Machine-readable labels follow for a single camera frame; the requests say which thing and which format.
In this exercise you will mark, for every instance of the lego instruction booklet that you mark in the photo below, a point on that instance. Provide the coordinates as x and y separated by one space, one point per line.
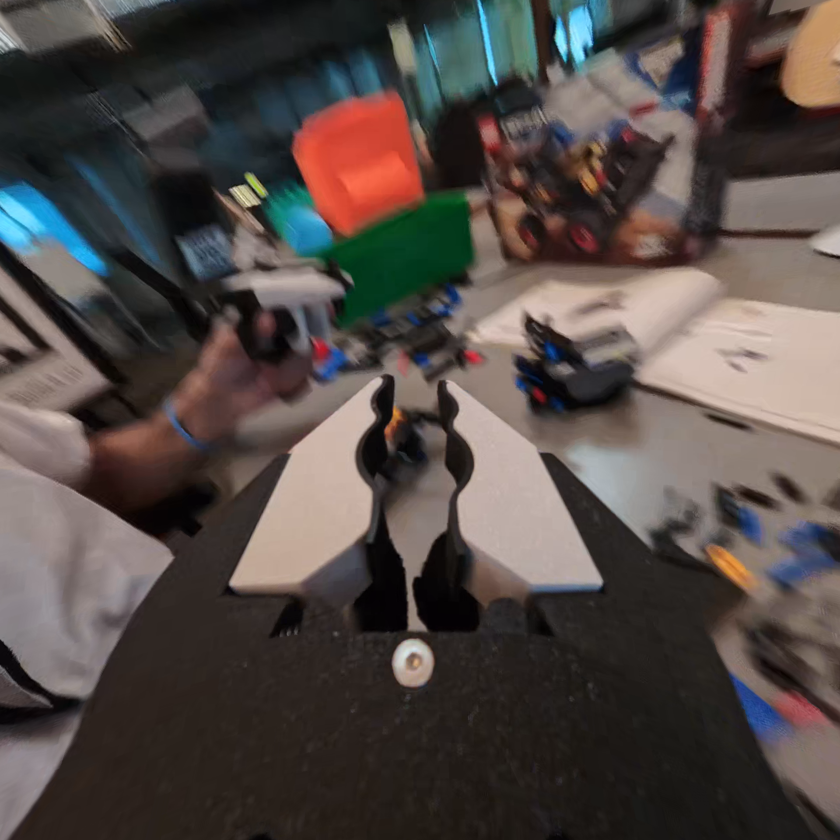
722 354

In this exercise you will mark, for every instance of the lego set box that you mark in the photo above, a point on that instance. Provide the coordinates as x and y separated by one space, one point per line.
590 170

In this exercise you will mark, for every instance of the blue ball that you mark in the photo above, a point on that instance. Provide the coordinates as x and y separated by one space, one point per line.
312 231

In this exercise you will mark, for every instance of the person's left hand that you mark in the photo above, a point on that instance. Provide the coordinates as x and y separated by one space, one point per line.
229 387

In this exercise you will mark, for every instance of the orange block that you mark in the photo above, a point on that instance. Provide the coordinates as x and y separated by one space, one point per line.
358 164

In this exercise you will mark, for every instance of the pile of small lego pins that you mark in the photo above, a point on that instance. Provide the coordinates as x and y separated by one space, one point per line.
774 544

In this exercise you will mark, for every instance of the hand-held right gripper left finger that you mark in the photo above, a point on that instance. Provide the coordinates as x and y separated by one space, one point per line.
308 525

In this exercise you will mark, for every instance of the white printed board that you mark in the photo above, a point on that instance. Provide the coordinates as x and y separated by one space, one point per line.
46 367

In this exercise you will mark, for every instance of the person's white clothing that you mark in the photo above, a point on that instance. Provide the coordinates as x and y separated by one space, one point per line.
59 590

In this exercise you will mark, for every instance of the small orange lego beam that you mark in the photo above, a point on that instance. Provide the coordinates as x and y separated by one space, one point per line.
728 565

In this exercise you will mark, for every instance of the person's left forearm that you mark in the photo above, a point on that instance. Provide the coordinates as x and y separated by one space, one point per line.
138 459

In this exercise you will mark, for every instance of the grey and black lego assembly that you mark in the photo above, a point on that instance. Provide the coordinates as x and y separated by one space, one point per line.
577 367

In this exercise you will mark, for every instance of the green box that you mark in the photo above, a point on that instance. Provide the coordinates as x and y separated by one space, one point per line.
400 256

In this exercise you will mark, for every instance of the black frame brick assembly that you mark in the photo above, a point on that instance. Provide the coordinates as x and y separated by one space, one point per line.
407 341

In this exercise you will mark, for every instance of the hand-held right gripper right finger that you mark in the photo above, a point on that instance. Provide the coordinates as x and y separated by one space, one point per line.
518 525

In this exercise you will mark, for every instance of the blue wristband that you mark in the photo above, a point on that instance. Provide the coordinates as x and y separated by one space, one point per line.
184 430

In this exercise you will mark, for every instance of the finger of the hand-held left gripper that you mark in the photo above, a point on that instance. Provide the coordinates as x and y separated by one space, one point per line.
289 287

